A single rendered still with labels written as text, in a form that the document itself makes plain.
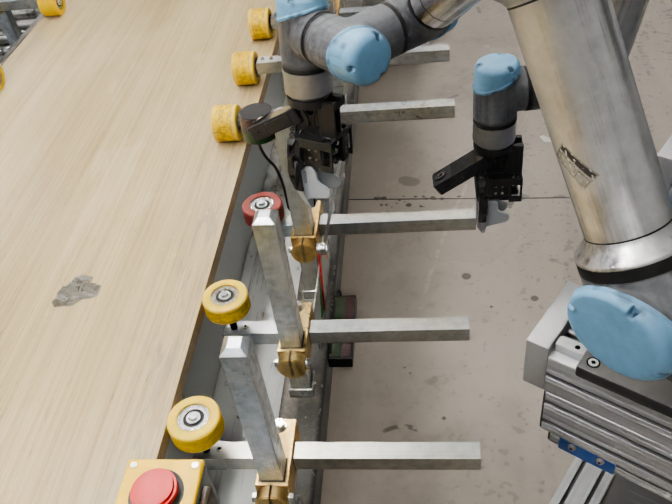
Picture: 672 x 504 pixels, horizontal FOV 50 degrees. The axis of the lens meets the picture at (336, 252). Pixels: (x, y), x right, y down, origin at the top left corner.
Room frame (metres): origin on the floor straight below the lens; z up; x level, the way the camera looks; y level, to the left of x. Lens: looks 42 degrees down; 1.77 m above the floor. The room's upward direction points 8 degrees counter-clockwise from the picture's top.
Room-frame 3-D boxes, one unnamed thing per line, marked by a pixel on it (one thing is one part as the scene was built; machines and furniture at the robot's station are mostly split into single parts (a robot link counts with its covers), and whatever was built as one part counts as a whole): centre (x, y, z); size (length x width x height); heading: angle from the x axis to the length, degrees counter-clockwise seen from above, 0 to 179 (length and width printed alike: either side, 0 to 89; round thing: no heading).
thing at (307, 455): (0.62, 0.05, 0.80); 0.44 x 0.03 x 0.04; 80
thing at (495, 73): (1.07, -0.31, 1.13); 0.09 x 0.08 x 0.11; 87
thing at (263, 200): (1.14, 0.13, 0.85); 0.08 x 0.08 x 0.11
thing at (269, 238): (0.85, 0.10, 0.87); 0.04 x 0.04 x 0.48; 80
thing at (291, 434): (0.62, 0.13, 0.81); 0.14 x 0.06 x 0.05; 170
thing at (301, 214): (1.09, 0.05, 0.90); 0.04 x 0.04 x 0.48; 80
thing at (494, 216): (1.05, -0.31, 0.86); 0.06 x 0.03 x 0.09; 81
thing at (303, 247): (1.11, 0.05, 0.85); 0.14 x 0.06 x 0.05; 170
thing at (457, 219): (1.11, -0.06, 0.84); 0.43 x 0.03 x 0.04; 80
